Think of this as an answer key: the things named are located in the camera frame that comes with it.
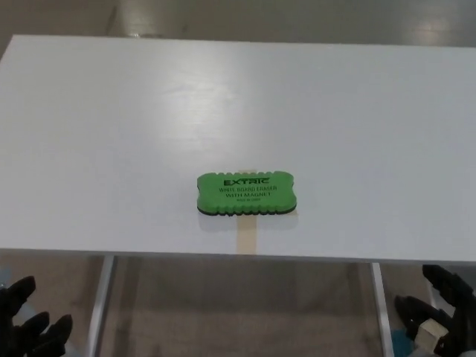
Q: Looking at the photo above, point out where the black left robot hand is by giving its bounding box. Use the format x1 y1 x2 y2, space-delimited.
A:
0 275 74 357

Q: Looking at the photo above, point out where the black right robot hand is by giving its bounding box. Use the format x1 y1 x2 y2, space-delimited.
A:
393 263 476 357

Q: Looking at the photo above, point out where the green whiteboard eraser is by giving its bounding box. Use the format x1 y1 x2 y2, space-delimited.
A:
194 170 299 218

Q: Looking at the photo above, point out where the small beige block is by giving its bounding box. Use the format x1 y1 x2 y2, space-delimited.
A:
416 318 451 353

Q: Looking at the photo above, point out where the white table leg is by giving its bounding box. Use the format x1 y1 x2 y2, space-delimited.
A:
369 262 395 357
422 266 439 306
86 255 118 357

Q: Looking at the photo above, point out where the long beige tape strip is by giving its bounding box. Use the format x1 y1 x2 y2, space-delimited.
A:
237 168 259 256

